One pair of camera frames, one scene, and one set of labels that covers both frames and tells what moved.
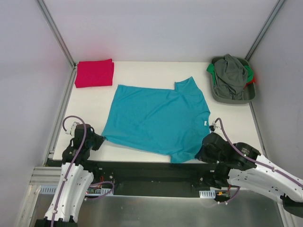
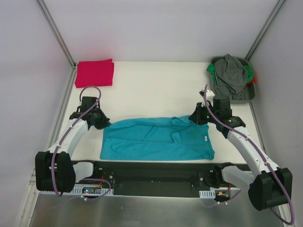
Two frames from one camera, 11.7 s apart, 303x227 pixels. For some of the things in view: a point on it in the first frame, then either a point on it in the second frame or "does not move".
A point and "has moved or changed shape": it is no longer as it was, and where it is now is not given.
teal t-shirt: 165,121 has moved or changed shape
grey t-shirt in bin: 230,75 does not move
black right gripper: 207,148 → 196,116
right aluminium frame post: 271,17 does not move
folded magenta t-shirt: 95,73 does not move
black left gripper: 95,140 → 102,120
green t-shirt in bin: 210,69 does not move
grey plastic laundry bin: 249,92 does not move
